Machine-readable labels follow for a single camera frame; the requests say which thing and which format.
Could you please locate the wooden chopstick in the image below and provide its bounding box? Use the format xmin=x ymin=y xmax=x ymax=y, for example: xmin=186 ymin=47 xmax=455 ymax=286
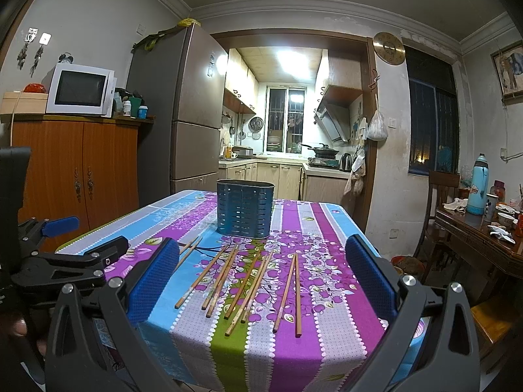
xmin=240 ymin=251 xmax=273 ymax=324
xmin=206 ymin=246 xmax=239 ymax=318
xmin=224 ymin=251 xmax=262 ymax=319
xmin=273 ymin=254 xmax=297 ymax=334
xmin=174 ymin=246 xmax=229 ymax=309
xmin=179 ymin=236 xmax=199 ymax=256
xmin=224 ymin=251 xmax=274 ymax=337
xmin=175 ymin=237 xmax=202 ymax=271
xmin=294 ymin=253 xmax=302 ymax=338
xmin=201 ymin=245 xmax=239 ymax=318

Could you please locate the kitchen window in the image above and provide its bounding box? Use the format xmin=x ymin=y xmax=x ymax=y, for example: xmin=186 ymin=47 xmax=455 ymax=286
xmin=265 ymin=87 xmax=307 ymax=154

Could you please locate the person left hand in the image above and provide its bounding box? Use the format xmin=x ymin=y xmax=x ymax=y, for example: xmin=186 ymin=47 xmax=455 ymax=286
xmin=5 ymin=318 xmax=47 ymax=357

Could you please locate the orange wooden cabinet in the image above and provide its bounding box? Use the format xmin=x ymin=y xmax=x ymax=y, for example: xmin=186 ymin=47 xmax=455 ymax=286
xmin=11 ymin=114 xmax=153 ymax=252

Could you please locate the cardboard box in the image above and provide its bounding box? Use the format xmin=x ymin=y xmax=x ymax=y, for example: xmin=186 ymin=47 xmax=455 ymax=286
xmin=0 ymin=91 xmax=48 ymax=115

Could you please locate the dark wooden side table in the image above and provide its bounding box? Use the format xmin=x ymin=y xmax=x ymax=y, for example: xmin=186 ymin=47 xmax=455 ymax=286
xmin=434 ymin=207 xmax=522 ymax=291

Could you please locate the white microwave oven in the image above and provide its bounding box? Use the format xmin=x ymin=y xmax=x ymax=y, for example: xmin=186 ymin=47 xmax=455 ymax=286
xmin=45 ymin=63 xmax=116 ymax=118

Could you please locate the white medicine bottle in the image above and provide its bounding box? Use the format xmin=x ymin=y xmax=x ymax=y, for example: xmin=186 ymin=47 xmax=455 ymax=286
xmin=122 ymin=100 xmax=132 ymax=117

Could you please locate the blue lidded cup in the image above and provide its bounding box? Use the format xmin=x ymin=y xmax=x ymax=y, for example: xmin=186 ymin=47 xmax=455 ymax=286
xmin=137 ymin=105 xmax=148 ymax=120

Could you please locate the teal thermos flask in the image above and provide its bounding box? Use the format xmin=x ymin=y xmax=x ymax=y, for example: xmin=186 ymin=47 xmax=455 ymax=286
xmin=466 ymin=153 xmax=488 ymax=216

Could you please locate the colourful floral tablecloth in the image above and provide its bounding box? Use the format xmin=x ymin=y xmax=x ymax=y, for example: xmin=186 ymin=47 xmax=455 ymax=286
xmin=55 ymin=188 xmax=432 ymax=392

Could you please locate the wooden chair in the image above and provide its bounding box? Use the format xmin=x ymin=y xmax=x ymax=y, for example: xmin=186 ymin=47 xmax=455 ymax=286
xmin=414 ymin=171 xmax=460 ymax=277

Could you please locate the black alarm clock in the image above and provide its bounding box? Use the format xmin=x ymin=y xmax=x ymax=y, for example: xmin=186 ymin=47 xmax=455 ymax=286
xmin=58 ymin=52 xmax=74 ymax=64

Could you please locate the blue perforated utensil holder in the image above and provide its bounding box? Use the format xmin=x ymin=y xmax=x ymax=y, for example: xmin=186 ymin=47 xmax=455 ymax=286
xmin=217 ymin=179 xmax=275 ymax=239

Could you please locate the brown three-door refrigerator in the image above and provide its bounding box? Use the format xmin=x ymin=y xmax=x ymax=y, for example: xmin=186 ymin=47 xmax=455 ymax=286
xmin=126 ymin=25 xmax=228 ymax=205

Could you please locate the steel electric kettle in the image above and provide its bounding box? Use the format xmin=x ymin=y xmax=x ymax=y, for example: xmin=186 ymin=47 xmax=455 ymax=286
xmin=340 ymin=153 xmax=353 ymax=172

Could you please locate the white hanging plastic bag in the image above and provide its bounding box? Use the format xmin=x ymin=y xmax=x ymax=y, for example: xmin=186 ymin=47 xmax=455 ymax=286
xmin=367 ymin=110 xmax=388 ymax=142

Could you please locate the black wok on stove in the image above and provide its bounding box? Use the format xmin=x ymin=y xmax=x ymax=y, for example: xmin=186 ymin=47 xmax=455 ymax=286
xmin=301 ymin=143 xmax=339 ymax=159

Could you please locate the steel range hood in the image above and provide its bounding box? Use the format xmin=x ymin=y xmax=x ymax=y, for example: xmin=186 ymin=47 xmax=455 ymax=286
xmin=314 ymin=103 xmax=350 ymax=143

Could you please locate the round gold wall clock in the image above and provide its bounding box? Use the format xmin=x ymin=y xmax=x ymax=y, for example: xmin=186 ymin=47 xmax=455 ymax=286
xmin=372 ymin=32 xmax=406 ymax=66

